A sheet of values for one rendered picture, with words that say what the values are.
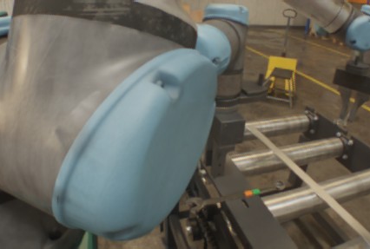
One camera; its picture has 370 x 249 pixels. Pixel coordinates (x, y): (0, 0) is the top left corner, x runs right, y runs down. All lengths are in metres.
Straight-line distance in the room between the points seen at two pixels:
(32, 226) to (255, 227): 0.46
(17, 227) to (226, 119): 0.34
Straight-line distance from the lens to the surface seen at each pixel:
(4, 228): 0.29
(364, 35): 0.66
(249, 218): 0.65
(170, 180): 0.16
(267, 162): 1.33
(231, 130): 0.48
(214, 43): 0.34
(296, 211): 1.13
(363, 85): 0.87
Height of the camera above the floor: 1.63
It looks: 28 degrees down
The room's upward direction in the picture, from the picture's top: 1 degrees clockwise
